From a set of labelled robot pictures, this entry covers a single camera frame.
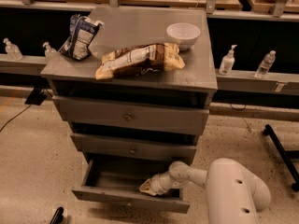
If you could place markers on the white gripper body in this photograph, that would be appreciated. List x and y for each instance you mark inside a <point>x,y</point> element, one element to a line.
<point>158,185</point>

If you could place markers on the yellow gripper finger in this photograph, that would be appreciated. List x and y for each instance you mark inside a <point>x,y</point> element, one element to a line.
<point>148,184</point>
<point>148,191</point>

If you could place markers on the grey bottom drawer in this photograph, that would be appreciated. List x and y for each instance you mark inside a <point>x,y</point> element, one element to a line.
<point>116,180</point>

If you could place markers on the grey drawer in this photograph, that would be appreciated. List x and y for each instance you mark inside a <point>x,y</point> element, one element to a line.
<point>116,180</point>
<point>157,118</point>
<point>132,148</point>

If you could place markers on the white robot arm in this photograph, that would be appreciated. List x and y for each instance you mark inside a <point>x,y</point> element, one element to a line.
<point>234,194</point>

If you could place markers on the grey top drawer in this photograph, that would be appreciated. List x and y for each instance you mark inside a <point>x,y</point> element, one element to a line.
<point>157,118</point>

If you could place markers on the grey middle drawer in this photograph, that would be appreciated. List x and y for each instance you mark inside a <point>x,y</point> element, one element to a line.
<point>132,148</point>

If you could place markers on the grey drawer cabinet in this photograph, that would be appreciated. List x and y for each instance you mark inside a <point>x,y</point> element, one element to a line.
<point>192,86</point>

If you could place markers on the black object bottom edge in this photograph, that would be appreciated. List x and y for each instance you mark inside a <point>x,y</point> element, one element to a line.
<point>58,216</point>

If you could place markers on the brown yellow chip bag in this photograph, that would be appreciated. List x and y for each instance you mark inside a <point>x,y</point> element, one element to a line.
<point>139,60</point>

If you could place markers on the black stand leg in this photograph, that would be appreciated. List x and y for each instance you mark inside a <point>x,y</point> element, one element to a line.
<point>286,155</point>

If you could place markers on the white pump bottle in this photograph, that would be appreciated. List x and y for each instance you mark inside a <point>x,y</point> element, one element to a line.
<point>227,62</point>

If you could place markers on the black floor box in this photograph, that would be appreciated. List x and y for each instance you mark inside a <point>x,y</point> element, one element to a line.
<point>36,97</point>

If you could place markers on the white bowl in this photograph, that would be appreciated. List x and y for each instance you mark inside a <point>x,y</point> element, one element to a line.
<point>182,33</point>

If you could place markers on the clear water bottle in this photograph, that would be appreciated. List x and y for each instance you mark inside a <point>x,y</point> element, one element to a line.
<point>265,64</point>

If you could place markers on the clear sanitizer bottle near cabinet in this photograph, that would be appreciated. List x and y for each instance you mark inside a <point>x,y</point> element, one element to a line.
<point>49,51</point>

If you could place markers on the blue white snack bag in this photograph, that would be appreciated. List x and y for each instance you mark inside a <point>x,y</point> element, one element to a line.
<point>82,32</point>

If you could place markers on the clear sanitizer bottle far left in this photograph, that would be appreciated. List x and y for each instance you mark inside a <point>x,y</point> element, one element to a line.
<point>12,50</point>

